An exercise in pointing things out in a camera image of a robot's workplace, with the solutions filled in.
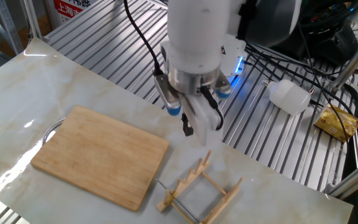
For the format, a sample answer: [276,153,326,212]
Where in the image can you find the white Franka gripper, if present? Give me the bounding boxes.
[181,93,225,147]

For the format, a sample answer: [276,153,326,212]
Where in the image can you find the wooden dish rack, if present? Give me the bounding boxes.
[156,149,244,224]

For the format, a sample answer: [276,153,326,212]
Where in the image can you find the wooden cutting board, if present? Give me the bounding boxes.
[30,105,170,212]

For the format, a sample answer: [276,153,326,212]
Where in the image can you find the white plastic bottle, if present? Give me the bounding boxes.
[262,78,312,116]

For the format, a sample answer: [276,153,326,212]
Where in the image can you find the gold foil packet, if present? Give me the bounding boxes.
[314,104,358,143]

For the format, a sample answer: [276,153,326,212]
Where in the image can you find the red and white sign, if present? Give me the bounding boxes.
[53,0,94,28]

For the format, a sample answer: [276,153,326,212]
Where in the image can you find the grey perforated shelf upright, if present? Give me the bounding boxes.
[0,0,24,55]

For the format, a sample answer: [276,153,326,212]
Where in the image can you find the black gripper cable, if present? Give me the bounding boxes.
[200,86,224,131]

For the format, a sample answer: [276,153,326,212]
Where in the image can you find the silver wrist camera blue caps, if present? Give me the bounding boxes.
[153,73,183,118]
[213,70,233,100]

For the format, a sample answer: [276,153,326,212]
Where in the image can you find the black camera cable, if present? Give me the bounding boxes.
[123,0,165,77]

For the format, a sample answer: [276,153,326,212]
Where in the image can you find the aluminium frame post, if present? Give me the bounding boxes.
[325,154,358,200]
[22,0,45,41]
[329,26,358,91]

